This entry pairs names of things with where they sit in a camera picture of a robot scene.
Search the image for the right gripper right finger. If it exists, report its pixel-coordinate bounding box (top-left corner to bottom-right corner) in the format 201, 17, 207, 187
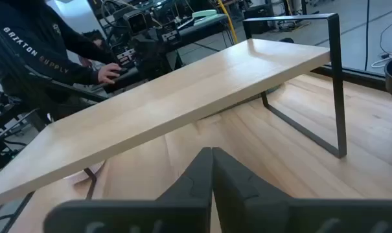
212, 147, 392, 233

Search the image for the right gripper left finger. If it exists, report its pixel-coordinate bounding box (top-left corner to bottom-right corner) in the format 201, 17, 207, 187
43, 147, 213, 233

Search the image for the wooden shelf with black frame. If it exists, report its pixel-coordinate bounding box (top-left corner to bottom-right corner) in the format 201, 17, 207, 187
0, 12, 348, 208

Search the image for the person's hand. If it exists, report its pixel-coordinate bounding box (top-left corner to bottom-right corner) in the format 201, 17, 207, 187
97, 63, 122, 85

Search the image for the black desk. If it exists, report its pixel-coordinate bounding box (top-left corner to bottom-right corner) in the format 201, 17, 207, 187
101, 14, 229, 94

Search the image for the person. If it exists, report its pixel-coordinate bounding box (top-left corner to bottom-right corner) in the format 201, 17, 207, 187
0, 0, 122, 122

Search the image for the black aluminium table frame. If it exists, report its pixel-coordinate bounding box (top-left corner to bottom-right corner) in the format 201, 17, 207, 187
310, 63, 388, 92

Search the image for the white cable with yellow plug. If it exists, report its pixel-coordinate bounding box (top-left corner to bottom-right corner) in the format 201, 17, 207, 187
370, 21, 392, 69

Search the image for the black floor cable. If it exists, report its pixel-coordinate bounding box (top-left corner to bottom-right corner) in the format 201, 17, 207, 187
363, 0, 372, 71

